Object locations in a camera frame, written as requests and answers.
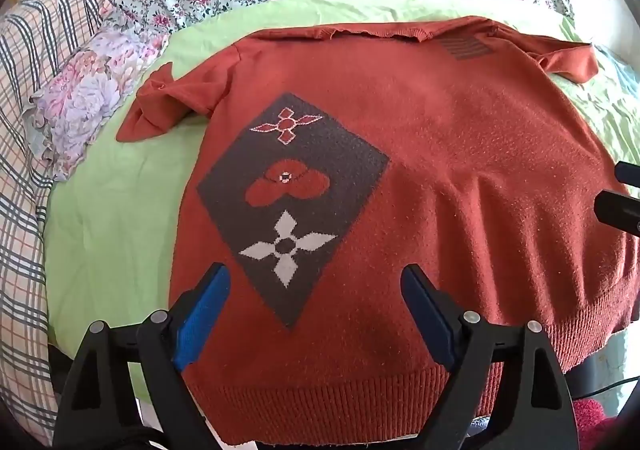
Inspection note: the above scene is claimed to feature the pink peony print pillow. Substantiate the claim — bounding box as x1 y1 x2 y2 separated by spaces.
27 25 171 181

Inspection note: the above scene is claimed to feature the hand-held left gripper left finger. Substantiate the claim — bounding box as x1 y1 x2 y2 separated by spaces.
52 263 232 450

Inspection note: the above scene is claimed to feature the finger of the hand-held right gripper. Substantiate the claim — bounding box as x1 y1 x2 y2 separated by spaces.
594 189 640 234
614 160 640 187

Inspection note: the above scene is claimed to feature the magenta fuzzy cloth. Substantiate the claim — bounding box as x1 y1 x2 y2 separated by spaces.
572 397 633 450

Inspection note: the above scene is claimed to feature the light blue patterned sheet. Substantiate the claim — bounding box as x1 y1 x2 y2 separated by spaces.
592 45 640 171

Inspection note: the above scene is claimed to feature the black cable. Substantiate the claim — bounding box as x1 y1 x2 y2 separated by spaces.
565 372 640 398

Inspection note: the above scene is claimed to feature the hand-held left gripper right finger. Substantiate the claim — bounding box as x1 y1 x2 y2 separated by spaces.
402 264 581 450

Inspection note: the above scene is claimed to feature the light green bed sheet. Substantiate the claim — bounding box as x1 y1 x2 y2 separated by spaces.
42 0 640 411

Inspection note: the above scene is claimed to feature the beige plaid blanket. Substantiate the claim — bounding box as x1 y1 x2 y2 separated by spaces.
0 0 121 446

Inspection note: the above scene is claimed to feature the rust orange knit sweater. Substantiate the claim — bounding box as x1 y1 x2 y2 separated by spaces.
116 15 633 446

